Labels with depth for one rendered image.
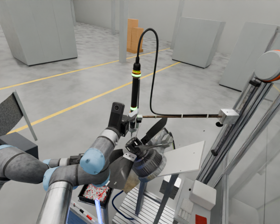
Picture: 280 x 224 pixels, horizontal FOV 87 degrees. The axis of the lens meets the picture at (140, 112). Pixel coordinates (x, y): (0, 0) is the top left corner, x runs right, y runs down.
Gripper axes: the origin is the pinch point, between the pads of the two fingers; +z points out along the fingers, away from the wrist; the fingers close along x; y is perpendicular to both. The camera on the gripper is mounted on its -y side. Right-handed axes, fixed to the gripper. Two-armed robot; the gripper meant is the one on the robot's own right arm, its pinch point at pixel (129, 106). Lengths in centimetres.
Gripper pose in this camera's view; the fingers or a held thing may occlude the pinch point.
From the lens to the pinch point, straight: 73.1
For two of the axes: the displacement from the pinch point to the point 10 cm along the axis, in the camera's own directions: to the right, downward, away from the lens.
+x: 9.5, 2.5, -2.0
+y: -0.9, 8.1, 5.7
